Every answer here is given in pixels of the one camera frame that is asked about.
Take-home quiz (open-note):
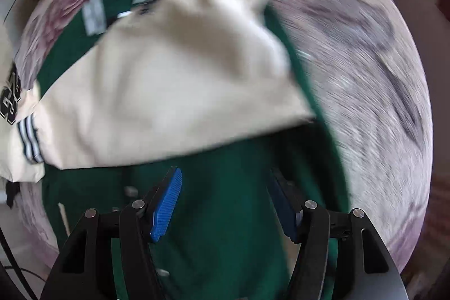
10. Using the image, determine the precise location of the floral purple plush blanket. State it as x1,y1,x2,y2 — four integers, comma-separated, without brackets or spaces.
13,0,434,273

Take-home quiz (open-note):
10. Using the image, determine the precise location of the green and cream varsity jacket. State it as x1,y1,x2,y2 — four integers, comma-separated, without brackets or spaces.
1,0,348,299

